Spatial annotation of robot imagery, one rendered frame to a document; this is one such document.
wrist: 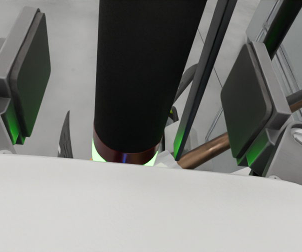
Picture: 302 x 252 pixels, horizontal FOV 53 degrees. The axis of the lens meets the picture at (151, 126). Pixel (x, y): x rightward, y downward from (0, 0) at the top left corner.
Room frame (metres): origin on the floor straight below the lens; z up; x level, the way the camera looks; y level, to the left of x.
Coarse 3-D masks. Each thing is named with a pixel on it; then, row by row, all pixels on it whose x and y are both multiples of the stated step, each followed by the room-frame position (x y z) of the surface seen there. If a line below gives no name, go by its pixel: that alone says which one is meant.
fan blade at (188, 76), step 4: (196, 64) 0.44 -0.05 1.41; (188, 68) 0.46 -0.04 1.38; (192, 68) 0.43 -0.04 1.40; (184, 72) 0.47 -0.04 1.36; (188, 72) 0.43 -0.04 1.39; (192, 72) 0.41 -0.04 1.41; (184, 76) 0.44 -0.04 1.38; (188, 76) 0.41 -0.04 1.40; (192, 76) 0.40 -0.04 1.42; (180, 80) 0.45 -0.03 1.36; (184, 80) 0.41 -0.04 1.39; (188, 80) 0.39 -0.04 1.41; (180, 84) 0.41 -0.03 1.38; (184, 84) 0.39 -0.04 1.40; (188, 84) 0.38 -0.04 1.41; (180, 88) 0.39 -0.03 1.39; (184, 88) 0.38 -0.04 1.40; (176, 92) 0.39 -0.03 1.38; (180, 92) 0.37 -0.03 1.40; (176, 96) 0.37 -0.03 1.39; (172, 104) 0.36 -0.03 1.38
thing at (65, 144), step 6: (66, 114) 0.47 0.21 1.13; (66, 120) 0.45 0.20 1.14; (66, 126) 0.43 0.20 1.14; (66, 132) 0.42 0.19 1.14; (60, 138) 0.44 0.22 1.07; (66, 138) 0.40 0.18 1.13; (60, 144) 0.43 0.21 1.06; (66, 144) 0.39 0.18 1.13; (60, 150) 0.42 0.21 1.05; (66, 150) 0.38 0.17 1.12; (60, 156) 0.40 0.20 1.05; (66, 156) 0.37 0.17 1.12; (72, 156) 0.34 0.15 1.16
